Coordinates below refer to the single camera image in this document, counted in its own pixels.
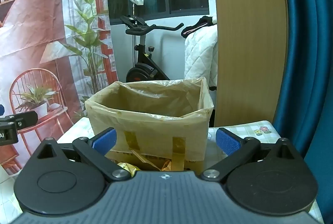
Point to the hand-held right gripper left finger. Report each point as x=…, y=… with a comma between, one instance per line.
x=105, y=140

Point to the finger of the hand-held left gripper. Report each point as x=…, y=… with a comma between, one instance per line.
x=1, y=110
x=24, y=120

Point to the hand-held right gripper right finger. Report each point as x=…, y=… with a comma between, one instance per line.
x=227, y=140

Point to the yellow snack packet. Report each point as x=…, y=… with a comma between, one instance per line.
x=127, y=168

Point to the cardboard box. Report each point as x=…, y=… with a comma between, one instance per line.
x=156, y=133

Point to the translucent plastic bag liner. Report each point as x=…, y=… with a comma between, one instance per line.
x=145, y=99

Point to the green checkered tablecloth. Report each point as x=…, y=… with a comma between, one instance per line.
x=249, y=130

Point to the black exercise bike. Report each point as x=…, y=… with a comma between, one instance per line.
x=143, y=68

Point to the white quilted blanket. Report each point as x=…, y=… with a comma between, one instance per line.
x=200, y=57

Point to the wooden panel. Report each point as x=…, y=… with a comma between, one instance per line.
x=247, y=44

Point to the teal curtain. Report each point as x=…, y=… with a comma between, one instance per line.
x=309, y=57

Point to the black fuzzy garment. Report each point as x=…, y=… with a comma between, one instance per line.
x=197, y=25

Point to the cream fleece cloth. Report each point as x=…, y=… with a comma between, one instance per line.
x=214, y=20

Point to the printed wall backdrop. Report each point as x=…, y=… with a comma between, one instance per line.
x=39, y=31

